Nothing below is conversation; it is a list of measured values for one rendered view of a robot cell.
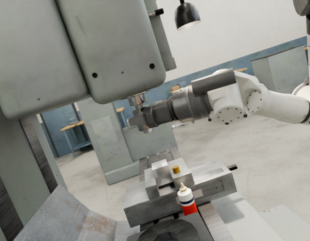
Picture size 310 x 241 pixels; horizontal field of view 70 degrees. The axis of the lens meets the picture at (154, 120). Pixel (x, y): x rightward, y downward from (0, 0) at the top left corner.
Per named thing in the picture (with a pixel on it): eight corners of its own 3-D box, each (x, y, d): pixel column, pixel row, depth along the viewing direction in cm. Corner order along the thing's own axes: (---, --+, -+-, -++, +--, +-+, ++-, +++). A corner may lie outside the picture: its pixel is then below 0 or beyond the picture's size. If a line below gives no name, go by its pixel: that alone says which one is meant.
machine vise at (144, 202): (220, 173, 84) (212, 146, 82) (238, 191, 69) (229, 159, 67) (132, 203, 83) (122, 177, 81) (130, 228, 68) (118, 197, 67)
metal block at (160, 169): (170, 174, 78) (165, 158, 77) (173, 181, 72) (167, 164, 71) (156, 179, 78) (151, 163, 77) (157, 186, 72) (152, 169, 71)
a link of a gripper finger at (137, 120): (128, 116, 62) (147, 111, 59) (132, 127, 62) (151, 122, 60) (125, 118, 60) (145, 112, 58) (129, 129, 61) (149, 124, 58)
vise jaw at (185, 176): (185, 166, 82) (182, 157, 82) (195, 184, 68) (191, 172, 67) (169, 171, 82) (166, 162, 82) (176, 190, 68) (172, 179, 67)
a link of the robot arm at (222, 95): (197, 99, 63) (239, 87, 58) (200, 132, 57) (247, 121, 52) (182, 72, 55) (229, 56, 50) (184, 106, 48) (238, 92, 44)
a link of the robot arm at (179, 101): (155, 94, 67) (193, 82, 62) (165, 125, 68) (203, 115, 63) (137, 103, 55) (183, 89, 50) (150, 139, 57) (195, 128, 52)
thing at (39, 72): (103, 93, 73) (74, 12, 69) (86, 96, 49) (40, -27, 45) (48, 111, 73) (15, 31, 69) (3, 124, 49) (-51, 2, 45)
